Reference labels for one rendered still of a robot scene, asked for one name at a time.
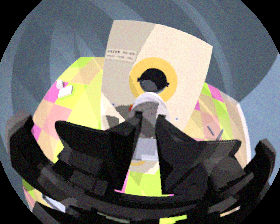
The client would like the white flat box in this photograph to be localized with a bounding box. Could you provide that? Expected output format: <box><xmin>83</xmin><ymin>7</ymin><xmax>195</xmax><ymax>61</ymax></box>
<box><xmin>58</xmin><ymin>85</ymin><xmax>73</xmax><ymax>99</ymax></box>

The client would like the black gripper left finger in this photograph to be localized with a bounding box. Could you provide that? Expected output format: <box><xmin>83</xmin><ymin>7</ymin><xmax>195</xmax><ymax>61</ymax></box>
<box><xmin>54</xmin><ymin>113</ymin><xmax>143</xmax><ymax>192</ymax></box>

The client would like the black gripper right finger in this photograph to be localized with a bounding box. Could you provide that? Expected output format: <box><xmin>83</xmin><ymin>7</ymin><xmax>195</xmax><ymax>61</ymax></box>
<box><xmin>156</xmin><ymin>115</ymin><xmax>241</xmax><ymax>194</ymax></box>

